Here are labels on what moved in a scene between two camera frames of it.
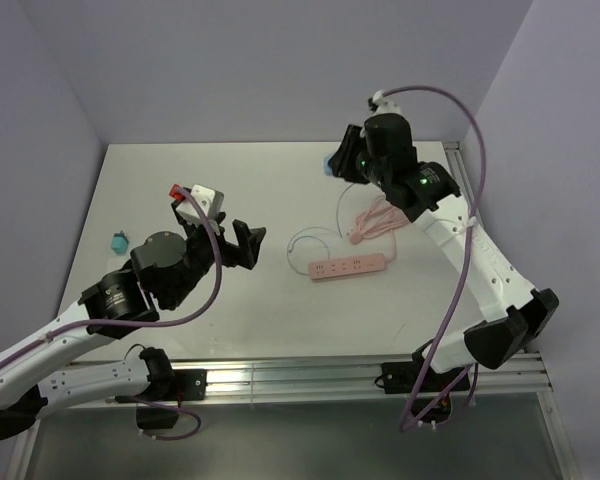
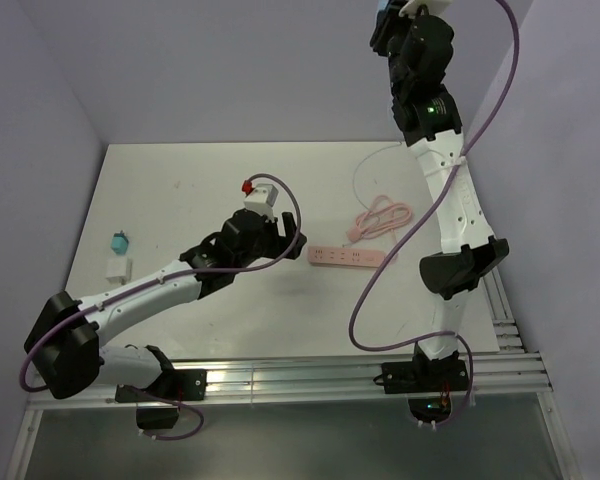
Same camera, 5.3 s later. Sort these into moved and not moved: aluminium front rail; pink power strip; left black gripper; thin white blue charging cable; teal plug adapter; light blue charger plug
Moved: pink power strip; left black gripper; light blue charger plug; thin white blue charging cable
Not moved: teal plug adapter; aluminium front rail
